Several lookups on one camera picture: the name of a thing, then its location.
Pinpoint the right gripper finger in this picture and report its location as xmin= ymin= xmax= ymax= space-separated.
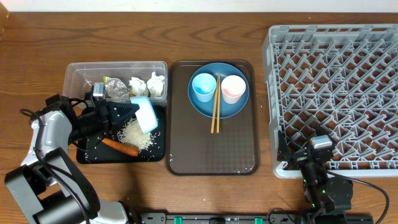
xmin=277 ymin=131 xmax=290 ymax=162
xmin=315 ymin=124 xmax=331 ymax=140

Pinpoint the foil wrapper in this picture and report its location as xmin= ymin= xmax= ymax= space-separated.
xmin=103 ymin=77 xmax=129 ymax=100

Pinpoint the white rice pile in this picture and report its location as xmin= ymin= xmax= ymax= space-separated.
xmin=117 ymin=118 xmax=155 ymax=151

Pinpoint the light blue bowl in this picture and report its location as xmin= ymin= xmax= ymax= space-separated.
xmin=130 ymin=96 xmax=158 ymax=134

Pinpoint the white tissue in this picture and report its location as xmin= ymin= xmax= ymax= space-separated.
xmin=147 ymin=72 xmax=165 ymax=97
xmin=129 ymin=77 xmax=149 ymax=96

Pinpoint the orange carrot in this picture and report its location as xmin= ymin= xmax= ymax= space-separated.
xmin=101 ymin=138 xmax=139 ymax=157

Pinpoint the pink cup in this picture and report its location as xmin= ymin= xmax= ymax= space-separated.
xmin=221 ymin=75 xmax=246 ymax=105

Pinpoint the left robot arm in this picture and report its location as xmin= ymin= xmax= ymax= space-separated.
xmin=4 ymin=95 xmax=142 ymax=223

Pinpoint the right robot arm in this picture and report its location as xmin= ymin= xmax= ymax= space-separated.
xmin=277 ymin=127 xmax=353 ymax=223

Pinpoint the grey dishwasher rack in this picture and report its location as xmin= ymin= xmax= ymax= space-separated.
xmin=262 ymin=24 xmax=397 ymax=179

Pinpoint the black plastic tray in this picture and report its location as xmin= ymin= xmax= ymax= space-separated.
xmin=76 ymin=106 xmax=165 ymax=164

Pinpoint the clear plastic bin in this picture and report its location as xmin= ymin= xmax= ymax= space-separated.
xmin=63 ymin=61 xmax=168 ymax=106

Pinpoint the left wooden chopstick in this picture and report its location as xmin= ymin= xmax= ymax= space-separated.
xmin=211 ymin=82 xmax=218 ymax=133

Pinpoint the wooden chopstick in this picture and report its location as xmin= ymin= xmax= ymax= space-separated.
xmin=211 ymin=82 xmax=218 ymax=133
xmin=216 ymin=73 xmax=221 ymax=133

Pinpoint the brown serving tray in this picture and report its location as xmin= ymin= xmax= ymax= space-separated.
xmin=166 ymin=60 xmax=260 ymax=176

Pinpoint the dark blue plate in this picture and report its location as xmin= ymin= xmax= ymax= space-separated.
xmin=188 ymin=63 xmax=250 ymax=119

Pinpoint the light blue cup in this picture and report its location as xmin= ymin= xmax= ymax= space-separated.
xmin=192 ymin=73 xmax=217 ymax=103

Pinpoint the right wooden chopstick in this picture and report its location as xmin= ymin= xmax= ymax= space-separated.
xmin=216 ymin=73 xmax=221 ymax=133

